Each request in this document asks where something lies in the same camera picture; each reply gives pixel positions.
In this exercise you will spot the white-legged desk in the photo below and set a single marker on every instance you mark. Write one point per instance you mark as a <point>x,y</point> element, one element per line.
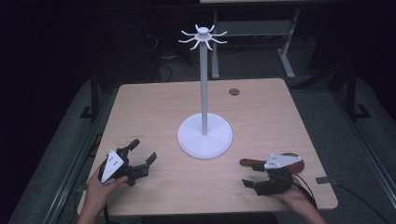
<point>255,28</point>

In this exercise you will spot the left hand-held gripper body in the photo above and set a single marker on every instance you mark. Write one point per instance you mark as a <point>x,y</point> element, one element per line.
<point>111,165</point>

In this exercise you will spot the grey round table grommet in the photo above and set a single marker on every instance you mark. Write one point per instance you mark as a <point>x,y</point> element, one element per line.
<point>234,91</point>

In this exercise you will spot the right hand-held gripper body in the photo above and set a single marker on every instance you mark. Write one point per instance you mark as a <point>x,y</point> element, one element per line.
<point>280,161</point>

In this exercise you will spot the person's left hand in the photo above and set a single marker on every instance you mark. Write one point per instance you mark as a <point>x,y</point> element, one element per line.
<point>99,191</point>

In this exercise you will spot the person's right hand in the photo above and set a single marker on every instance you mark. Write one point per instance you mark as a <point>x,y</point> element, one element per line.
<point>294,197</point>

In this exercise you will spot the black metal frame stand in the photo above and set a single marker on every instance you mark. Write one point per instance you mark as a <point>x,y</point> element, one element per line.
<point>352,93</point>
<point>94,99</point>

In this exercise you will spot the grey tape strip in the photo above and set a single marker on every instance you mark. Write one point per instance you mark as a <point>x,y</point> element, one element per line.
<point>325,179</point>

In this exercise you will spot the white hook stand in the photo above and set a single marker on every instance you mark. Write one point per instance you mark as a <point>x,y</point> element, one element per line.
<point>204,93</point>

